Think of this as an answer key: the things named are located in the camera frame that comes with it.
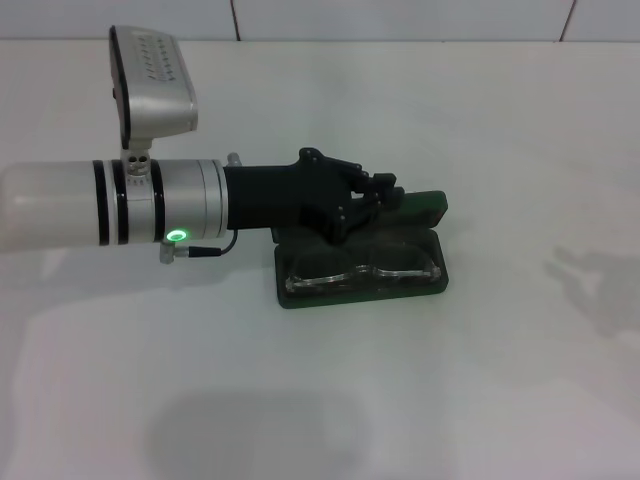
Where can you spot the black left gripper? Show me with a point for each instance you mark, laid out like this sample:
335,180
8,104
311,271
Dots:
280,195

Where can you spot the green glasses case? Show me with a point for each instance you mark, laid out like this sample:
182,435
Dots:
425,202

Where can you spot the clear plastic glasses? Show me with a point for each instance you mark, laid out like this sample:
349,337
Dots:
320,279

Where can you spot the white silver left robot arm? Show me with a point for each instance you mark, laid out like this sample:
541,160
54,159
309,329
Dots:
55,205

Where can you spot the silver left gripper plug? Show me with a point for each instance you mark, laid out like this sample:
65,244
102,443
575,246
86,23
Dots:
234,159

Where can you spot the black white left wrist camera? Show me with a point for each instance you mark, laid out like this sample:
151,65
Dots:
157,85

